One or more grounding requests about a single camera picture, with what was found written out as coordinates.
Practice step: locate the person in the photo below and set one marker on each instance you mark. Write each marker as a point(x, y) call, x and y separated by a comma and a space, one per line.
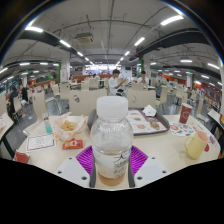
point(143, 79)
point(114, 84)
point(24, 93)
point(12, 100)

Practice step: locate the white side table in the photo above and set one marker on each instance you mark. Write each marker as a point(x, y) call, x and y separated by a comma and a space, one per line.
point(216, 118)
point(5, 125)

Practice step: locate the ceiling air conditioner unit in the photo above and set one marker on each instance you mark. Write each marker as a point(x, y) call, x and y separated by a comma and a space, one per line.
point(84, 37)

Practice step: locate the clear plastic drink bottle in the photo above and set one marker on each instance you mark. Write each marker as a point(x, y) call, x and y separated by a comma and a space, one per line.
point(111, 140)

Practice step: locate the colourful printed paper flyer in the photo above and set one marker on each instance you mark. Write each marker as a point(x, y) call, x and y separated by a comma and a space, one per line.
point(181, 129)

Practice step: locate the white paper napkin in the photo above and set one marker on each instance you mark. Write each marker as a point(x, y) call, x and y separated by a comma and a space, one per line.
point(149, 111)

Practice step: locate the clear bag of fried snacks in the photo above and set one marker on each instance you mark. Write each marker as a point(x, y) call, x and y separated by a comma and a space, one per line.
point(68, 126)

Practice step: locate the group of beige chairs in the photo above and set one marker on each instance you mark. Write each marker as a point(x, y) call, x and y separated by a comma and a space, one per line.
point(65, 90)

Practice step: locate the red pack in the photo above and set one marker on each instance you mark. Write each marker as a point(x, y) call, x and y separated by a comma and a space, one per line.
point(21, 157)

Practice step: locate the small red sauce packet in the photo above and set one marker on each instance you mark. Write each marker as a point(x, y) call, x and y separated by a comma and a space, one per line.
point(72, 144)

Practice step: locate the white paper card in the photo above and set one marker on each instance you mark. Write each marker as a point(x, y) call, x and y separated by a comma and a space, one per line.
point(40, 142)

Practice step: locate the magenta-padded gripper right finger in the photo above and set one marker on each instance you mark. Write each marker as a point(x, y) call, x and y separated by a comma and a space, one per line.
point(150, 168)

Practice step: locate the dark food tray with liner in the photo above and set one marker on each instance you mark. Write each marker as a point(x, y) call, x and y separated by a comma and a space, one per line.
point(146, 125)

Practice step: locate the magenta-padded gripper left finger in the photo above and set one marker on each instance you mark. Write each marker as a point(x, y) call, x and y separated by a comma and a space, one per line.
point(71, 168)

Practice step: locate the group of ceiling lights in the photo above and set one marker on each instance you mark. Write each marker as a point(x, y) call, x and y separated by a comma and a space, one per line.
point(171, 20)

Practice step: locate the red paper cup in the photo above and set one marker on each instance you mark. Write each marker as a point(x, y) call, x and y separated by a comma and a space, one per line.
point(185, 114)

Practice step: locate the beige chair with round hole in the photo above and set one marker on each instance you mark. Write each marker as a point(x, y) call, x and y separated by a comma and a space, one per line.
point(141, 99)
point(85, 103)

